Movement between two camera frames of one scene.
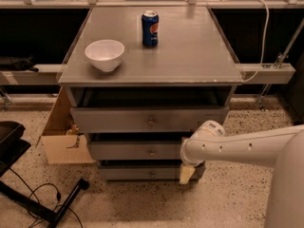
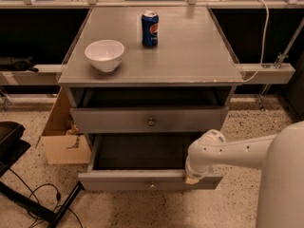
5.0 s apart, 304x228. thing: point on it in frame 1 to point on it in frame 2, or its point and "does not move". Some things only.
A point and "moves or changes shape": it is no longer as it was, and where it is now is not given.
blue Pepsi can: x=150 y=24 does not move
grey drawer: x=136 y=150 moves or changes shape
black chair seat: x=11 y=146 does not move
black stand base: x=37 y=207 does not move
